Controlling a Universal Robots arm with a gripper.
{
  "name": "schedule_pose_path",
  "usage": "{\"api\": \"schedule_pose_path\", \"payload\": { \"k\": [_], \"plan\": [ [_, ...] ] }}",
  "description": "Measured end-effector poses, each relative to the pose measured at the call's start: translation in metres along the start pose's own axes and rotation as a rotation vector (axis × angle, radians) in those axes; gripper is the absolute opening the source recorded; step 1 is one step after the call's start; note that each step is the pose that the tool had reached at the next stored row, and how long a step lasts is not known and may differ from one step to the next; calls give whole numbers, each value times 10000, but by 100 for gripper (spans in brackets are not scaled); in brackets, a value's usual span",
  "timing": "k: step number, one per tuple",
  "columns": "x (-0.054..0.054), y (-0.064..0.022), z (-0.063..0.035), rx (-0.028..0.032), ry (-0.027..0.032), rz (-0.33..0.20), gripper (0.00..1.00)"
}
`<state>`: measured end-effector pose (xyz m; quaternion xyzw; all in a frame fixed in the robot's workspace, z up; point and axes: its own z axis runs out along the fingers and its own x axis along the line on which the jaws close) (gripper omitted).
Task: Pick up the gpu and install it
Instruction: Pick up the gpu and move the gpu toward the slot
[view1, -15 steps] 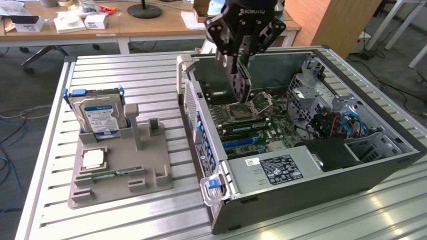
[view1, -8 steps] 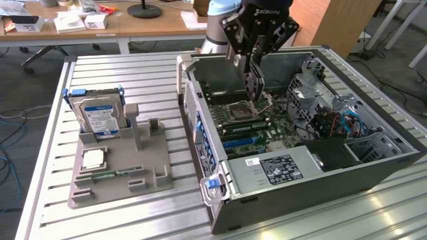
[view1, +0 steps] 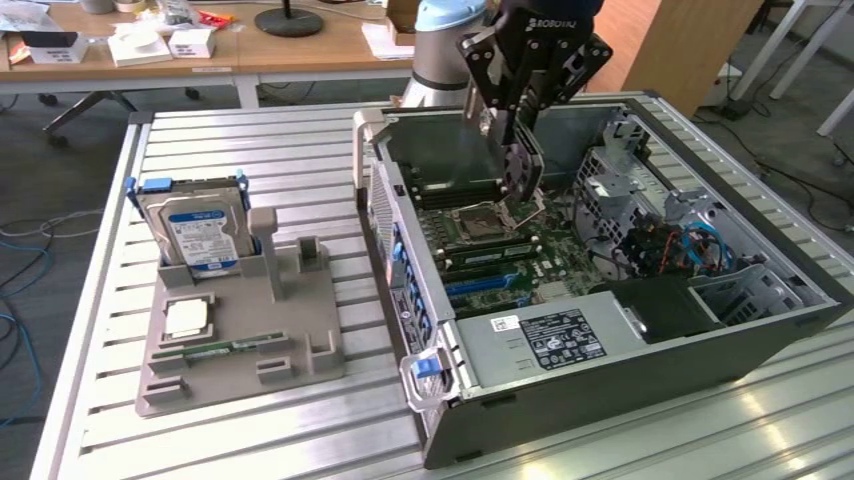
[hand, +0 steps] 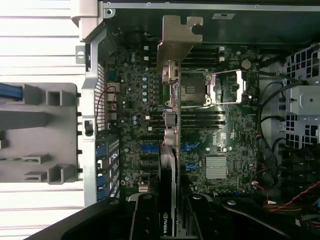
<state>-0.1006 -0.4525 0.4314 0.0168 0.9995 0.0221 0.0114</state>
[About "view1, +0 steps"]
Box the orange wire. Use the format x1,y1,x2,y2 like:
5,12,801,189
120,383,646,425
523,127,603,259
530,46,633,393
659,227,689,274

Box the wooden cabinet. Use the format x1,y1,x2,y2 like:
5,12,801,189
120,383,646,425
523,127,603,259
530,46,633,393
586,0,766,119

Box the grey parts rack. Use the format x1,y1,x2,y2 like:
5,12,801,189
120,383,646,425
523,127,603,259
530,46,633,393
136,205,347,419

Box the white table frame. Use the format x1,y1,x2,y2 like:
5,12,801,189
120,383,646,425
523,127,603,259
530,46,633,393
730,0,854,101

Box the wooden desk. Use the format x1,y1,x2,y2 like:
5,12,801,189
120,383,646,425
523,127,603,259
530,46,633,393
0,0,419,109

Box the dark grey PC case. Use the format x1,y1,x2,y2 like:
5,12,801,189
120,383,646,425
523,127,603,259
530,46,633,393
351,89,843,471

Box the black power supply label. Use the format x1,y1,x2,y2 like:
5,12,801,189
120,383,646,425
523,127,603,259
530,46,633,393
518,308,607,372

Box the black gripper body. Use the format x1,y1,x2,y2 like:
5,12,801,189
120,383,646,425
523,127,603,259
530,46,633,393
496,0,602,51

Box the brown cardboard box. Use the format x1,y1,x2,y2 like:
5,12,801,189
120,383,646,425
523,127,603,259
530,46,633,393
384,0,428,47

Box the metal socket cover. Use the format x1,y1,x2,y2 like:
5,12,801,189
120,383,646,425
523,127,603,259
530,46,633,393
506,197,552,236

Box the white carton box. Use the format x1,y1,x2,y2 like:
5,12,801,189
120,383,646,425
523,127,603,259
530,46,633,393
167,28,219,60

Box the silver CPU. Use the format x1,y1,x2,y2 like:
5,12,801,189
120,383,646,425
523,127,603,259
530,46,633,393
163,299,215,338

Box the metal drive cage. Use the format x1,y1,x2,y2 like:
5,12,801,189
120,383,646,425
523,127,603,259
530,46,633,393
571,112,675,236

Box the blue case latch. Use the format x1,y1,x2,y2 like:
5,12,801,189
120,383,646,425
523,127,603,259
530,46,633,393
412,355,450,382

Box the black and white box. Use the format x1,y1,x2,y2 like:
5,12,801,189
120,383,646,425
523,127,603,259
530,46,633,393
17,30,91,65

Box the grey power supply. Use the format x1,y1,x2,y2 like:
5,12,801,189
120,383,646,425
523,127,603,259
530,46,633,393
436,289,650,401

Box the CPU socket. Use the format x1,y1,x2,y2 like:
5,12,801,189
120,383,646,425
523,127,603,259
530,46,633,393
451,202,519,246

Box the blue floor cable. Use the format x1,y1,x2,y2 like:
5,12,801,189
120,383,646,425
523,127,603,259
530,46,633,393
0,239,52,429

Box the white papers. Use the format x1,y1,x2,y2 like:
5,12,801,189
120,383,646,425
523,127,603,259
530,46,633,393
362,22,419,62

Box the green RAM stick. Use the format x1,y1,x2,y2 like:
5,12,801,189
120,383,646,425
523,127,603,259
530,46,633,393
151,332,286,360

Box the blue expansion slot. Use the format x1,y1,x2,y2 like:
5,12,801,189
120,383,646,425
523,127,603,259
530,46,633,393
443,272,523,297

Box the white printed part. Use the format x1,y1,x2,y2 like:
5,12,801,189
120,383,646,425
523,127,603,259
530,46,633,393
107,25,174,68

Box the hard disk blue carrier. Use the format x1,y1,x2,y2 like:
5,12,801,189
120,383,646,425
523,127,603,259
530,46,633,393
124,169,260,275

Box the black lamp base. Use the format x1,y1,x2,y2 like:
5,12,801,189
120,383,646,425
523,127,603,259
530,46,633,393
254,0,326,38

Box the metal disk bay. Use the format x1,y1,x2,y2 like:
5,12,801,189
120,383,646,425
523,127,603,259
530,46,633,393
686,263,806,326

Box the black chair base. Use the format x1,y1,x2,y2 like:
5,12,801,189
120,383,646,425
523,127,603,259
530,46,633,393
40,88,202,147

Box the blue wire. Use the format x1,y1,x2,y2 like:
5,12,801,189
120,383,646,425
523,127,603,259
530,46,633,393
683,219,737,277

